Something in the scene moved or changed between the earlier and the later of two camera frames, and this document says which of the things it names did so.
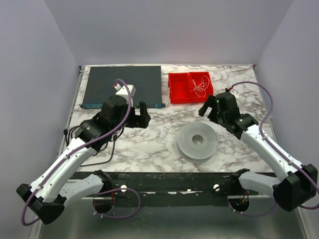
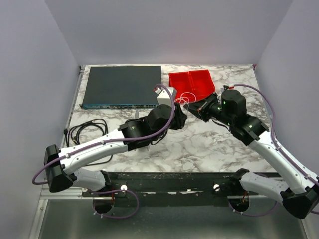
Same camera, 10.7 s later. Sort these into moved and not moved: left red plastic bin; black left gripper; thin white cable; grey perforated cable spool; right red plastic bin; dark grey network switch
Moved: grey perforated cable spool; thin white cable; black left gripper
Not moved: right red plastic bin; dark grey network switch; left red plastic bin
